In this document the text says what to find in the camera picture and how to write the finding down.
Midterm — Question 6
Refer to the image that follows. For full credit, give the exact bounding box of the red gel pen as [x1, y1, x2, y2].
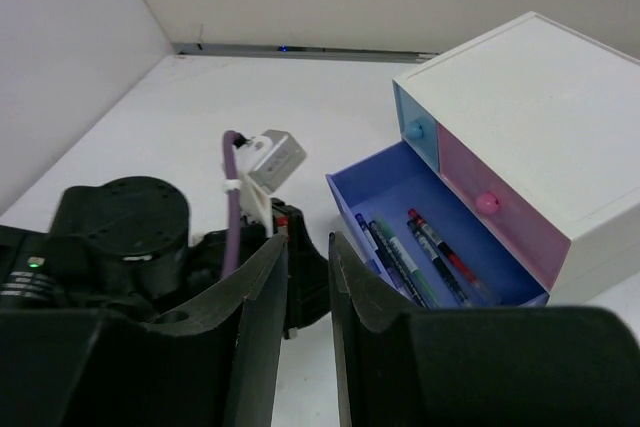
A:
[408, 209, 500, 307]

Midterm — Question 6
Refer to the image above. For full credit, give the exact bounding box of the white drawer organizer box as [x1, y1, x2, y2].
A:
[393, 12, 639, 304]

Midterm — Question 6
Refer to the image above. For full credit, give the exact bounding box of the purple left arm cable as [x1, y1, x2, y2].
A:
[219, 130, 247, 281]

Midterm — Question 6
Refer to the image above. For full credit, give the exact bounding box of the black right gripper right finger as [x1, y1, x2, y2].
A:
[328, 232, 639, 426]

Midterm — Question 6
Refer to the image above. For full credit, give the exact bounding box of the aluminium rail back edge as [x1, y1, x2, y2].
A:
[172, 42, 439, 63]

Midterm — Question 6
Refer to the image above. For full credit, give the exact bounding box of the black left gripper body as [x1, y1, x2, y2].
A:
[187, 199, 330, 340]

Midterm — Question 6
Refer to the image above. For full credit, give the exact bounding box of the green gel pen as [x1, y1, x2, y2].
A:
[375, 216, 441, 309]

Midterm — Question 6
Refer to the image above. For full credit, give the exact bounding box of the black gold pen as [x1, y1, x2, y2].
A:
[369, 217, 437, 309]

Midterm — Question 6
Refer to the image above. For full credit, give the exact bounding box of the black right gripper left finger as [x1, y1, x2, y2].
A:
[1, 234, 287, 426]

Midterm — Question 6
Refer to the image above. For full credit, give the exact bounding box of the black gel pen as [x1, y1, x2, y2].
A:
[407, 219, 472, 307]

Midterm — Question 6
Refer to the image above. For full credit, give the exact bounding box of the purple gel pen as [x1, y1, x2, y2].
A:
[355, 213, 427, 307]

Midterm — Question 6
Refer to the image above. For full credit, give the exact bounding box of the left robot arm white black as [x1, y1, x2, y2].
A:
[1, 176, 227, 321]

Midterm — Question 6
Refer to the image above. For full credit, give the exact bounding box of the pink drawer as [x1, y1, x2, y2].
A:
[437, 126, 570, 289]

